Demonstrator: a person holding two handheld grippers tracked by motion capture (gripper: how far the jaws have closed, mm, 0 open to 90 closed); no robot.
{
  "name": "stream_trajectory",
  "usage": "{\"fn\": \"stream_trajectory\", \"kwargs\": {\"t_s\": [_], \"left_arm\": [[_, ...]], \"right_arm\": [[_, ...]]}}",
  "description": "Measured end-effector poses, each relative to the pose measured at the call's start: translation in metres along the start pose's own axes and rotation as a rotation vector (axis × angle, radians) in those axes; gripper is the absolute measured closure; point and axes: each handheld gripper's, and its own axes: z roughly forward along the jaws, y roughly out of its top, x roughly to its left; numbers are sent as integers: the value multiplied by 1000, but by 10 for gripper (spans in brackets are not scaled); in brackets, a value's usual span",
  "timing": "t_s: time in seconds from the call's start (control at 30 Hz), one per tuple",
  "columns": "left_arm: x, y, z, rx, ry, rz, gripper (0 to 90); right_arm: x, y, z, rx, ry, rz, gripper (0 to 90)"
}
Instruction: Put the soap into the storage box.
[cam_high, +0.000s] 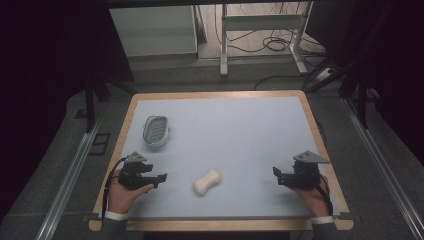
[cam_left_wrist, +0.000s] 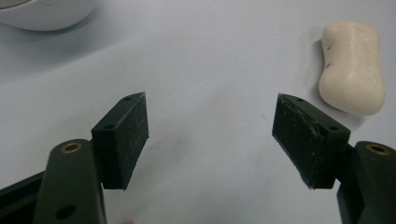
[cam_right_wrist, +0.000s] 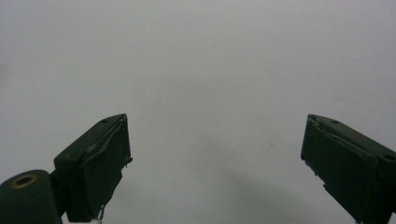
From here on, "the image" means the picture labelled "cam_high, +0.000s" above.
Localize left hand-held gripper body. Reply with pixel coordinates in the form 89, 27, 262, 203
117, 151, 155, 192

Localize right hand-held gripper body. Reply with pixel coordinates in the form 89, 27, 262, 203
289, 150, 331, 191

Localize person's left hand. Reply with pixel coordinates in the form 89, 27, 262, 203
107, 169, 156, 215

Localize person's right hand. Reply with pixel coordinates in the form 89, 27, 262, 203
289, 173, 332, 218

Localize grey oval soap dish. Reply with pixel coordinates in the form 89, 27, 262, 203
142, 115, 171, 148

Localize black floor plate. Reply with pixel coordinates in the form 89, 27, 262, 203
87, 132, 112, 156

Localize white soap bar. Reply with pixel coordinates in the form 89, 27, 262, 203
192, 168, 223, 198

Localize light blue table mat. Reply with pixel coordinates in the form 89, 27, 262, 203
99, 96, 341, 220

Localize black stand legs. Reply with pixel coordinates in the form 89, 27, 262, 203
83, 74, 137, 134

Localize white power strip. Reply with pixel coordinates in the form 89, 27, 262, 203
314, 67, 335, 83

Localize black tripod legs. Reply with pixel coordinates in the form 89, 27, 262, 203
304, 54, 376, 130

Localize white cabinet panel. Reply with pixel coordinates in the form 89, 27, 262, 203
109, 5, 198, 58

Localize dark curtain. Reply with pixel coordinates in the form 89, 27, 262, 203
304, 0, 424, 166
0, 0, 134, 224

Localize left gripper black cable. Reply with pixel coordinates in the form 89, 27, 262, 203
101, 156, 128, 219

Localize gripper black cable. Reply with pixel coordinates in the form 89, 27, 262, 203
313, 173, 335, 216
101, 156, 128, 219

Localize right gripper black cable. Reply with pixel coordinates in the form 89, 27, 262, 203
313, 173, 335, 216

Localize aluminium floor rail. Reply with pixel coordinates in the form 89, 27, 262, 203
342, 97, 424, 240
34, 120, 103, 240

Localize black floor cables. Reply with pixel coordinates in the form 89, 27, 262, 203
214, 2, 329, 68

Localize white metal stand frame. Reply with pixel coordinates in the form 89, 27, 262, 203
219, 1, 315, 78

